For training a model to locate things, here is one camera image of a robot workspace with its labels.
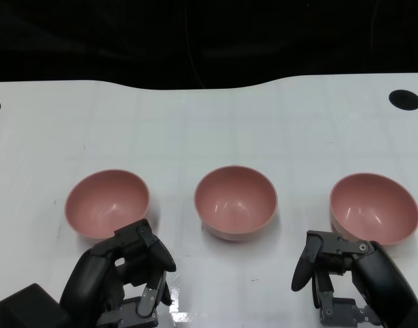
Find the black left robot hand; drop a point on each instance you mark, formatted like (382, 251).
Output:
(89, 283)

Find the black cloth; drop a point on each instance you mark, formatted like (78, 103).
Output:
(92, 41)

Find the pink plastic bowl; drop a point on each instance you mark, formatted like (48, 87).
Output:
(106, 201)
(236, 205)
(373, 208)

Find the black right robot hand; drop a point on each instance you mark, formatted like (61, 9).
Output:
(379, 280)

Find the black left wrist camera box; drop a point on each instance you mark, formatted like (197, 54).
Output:
(30, 307)

